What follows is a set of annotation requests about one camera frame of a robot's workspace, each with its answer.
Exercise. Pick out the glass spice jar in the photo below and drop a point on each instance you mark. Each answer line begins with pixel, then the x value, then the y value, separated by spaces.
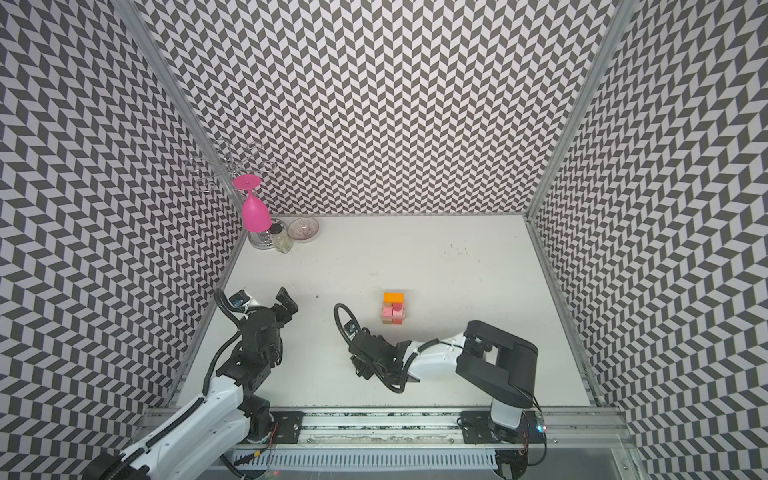
pixel 280 238

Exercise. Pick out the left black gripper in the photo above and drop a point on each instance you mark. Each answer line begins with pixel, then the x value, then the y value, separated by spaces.
pixel 288 306

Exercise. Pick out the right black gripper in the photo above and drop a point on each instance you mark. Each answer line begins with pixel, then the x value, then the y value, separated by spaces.
pixel 363 352

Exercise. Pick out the orange rectangular block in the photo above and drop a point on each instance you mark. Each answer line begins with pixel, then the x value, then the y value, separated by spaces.
pixel 393 297

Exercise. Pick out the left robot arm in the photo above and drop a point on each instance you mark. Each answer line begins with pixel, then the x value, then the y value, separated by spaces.
pixel 228 409

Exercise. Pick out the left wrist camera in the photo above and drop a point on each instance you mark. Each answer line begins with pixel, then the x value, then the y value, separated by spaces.
pixel 242 301

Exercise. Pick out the pink plastic wine glass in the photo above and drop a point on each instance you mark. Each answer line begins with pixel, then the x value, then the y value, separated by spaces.
pixel 255 214

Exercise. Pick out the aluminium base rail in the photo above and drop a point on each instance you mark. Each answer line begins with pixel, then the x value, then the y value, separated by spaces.
pixel 444 427

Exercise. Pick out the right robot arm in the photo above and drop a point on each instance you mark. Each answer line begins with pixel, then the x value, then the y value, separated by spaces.
pixel 500 364

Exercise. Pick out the chrome glass holder stand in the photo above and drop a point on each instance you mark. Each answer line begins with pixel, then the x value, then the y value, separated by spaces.
pixel 233 167

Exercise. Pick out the small striped bowl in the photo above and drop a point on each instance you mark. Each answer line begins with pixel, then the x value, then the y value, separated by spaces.
pixel 303 229

